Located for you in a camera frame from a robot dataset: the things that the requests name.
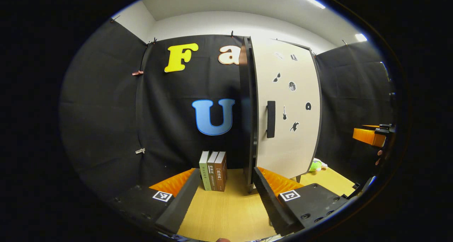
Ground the dark grey cabinet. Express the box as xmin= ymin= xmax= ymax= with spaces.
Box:
xmin=239 ymin=36 xmax=322 ymax=194

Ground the black door handle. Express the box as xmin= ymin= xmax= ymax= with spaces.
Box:
xmin=266 ymin=100 xmax=276 ymax=139

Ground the green plush toy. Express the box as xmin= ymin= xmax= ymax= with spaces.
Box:
xmin=309 ymin=158 xmax=328 ymax=172

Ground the black backdrop cloth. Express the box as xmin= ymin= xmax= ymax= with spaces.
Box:
xmin=58 ymin=19 xmax=395 ymax=200

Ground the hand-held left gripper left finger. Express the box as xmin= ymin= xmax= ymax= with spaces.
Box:
xmin=108 ymin=168 xmax=201 ymax=235

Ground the olive brown book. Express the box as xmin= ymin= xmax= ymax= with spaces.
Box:
xmin=207 ymin=151 xmax=219 ymax=192

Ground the green book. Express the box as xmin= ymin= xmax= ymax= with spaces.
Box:
xmin=199 ymin=151 xmax=212 ymax=191

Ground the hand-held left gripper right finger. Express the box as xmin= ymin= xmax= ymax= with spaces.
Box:
xmin=252 ymin=166 xmax=350 ymax=236

